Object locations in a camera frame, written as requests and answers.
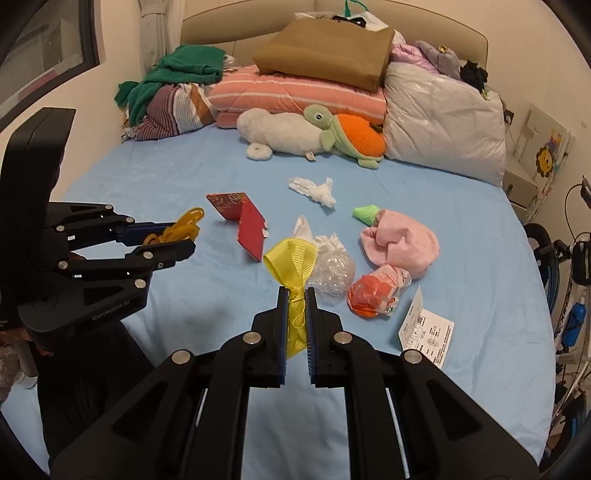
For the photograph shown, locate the lion picture board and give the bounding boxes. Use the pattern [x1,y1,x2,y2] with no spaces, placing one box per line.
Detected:
[513,104,576,204]

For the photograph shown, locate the orange plastic wrapper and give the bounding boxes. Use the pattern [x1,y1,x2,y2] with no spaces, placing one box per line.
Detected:
[346,265,412,319]

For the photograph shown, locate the beige bed headboard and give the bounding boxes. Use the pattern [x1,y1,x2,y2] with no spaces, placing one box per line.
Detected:
[180,0,489,67]

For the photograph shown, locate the clear plastic bag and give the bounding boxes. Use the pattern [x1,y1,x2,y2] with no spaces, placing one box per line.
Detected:
[307,250,356,305]

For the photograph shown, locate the striped bundled blanket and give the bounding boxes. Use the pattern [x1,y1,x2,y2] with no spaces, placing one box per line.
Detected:
[122,83,218,141]

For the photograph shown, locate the bicycle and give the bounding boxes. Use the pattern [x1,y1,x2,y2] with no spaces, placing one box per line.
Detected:
[523,174,591,462]

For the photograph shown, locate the white plush toy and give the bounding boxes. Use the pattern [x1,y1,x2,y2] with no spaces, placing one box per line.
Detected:
[236,108,332,161]

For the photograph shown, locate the purple clothes pile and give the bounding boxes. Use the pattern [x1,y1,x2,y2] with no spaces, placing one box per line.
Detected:
[390,40,489,94]

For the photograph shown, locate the brown paper bag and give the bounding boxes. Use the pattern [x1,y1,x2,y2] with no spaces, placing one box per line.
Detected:
[252,18,394,92]

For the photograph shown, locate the white crumpled tissue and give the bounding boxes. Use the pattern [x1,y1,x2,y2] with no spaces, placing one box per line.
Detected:
[288,177,337,209]

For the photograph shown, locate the grey silver pillow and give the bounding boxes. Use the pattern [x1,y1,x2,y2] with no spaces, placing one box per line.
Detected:
[384,62,506,187]

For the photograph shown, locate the red envelope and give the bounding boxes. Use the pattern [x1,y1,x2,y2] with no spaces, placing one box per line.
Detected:
[205,192,269,262]

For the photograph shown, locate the green orange turtle plush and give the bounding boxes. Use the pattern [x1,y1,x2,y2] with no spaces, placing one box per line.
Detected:
[304,105,386,169]

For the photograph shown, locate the green sock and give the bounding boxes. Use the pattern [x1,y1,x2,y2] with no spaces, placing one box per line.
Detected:
[353,205,381,226]

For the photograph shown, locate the pink fabric cloth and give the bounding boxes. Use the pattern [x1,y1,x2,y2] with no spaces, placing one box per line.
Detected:
[361,209,441,280]

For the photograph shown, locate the pink striped pillow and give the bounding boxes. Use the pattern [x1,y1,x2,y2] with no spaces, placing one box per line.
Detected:
[208,65,387,128]

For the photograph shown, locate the yellow ribbon bow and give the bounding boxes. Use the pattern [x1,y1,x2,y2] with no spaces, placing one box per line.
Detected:
[263,237,318,358]

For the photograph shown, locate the light blue bed sheet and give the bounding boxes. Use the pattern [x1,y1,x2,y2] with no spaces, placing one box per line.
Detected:
[68,128,554,458]

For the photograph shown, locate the dark framed window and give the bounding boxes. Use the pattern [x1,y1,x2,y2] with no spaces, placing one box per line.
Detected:
[1,1,100,129]

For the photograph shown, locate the white paper label card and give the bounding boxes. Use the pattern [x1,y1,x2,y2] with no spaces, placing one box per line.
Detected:
[398,287,455,369]

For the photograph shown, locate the white bag with green handle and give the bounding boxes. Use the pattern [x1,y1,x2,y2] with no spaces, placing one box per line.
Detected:
[294,0,390,32]

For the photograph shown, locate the grey curtain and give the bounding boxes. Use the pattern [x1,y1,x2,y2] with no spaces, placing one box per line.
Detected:
[138,0,185,74]

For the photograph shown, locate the small white tissue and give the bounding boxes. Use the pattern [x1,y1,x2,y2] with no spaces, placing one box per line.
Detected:
[293,215,346,258]

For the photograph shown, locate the white bedside table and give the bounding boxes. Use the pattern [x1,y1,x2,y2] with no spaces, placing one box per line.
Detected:
[503,155,538,224]

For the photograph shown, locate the green knit sweater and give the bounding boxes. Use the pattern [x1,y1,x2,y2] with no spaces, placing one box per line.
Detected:
[114,45,225,127]

